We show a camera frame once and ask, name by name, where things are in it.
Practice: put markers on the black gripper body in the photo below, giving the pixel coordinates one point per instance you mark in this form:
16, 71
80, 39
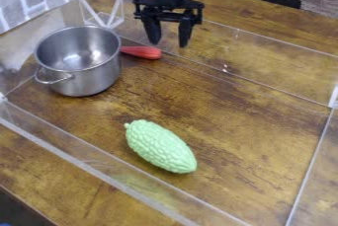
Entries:
152, 11

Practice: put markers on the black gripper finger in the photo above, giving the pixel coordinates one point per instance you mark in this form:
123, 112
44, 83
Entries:
184, 29
152, 27

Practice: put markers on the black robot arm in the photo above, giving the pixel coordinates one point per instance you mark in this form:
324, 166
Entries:
183, 12

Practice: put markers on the orange spoon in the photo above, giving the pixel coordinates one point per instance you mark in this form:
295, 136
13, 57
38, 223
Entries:
143, 51

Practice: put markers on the stainless steel pot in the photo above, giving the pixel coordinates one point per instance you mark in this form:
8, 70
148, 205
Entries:
79, 60

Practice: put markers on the clear acrylic tray walls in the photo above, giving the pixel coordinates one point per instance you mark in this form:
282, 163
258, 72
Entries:
251, 101

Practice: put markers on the green bitter gourd toy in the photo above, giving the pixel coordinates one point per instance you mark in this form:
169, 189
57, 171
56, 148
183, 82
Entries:
159, 146

